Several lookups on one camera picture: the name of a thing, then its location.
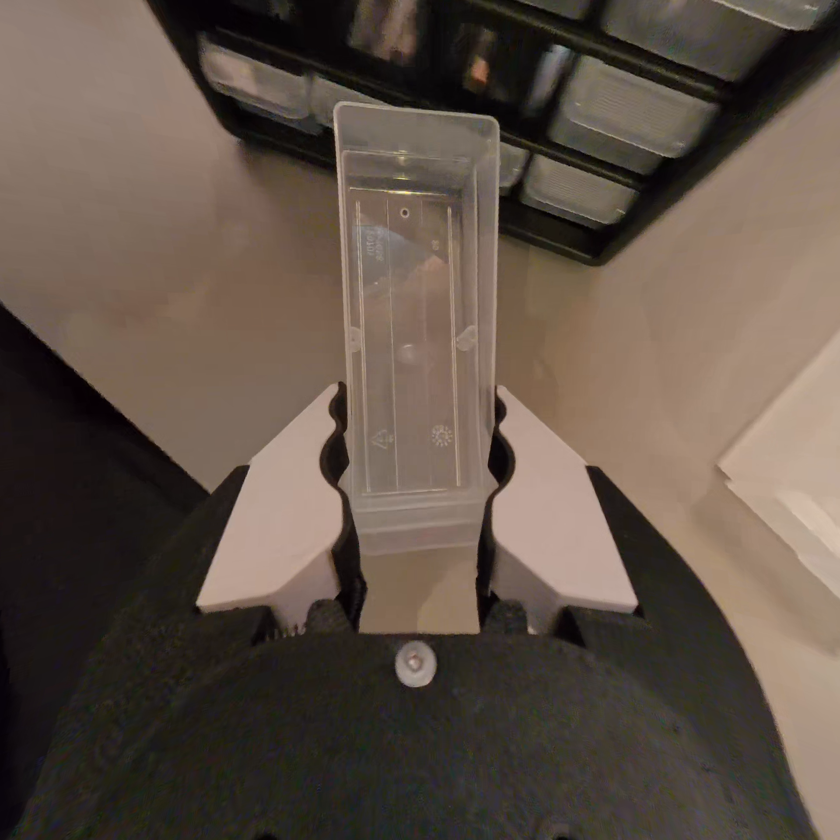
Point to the bank of small clear drawers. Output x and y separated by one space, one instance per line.
630 111

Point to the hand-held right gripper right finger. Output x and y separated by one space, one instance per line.
561 531

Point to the large clear plastic bin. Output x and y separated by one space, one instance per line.
800 459

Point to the clear plastic drawer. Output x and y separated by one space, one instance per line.
413 295

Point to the black drawer cabinet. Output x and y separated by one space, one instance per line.
571 236

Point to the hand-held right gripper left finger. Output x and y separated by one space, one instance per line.
269 525

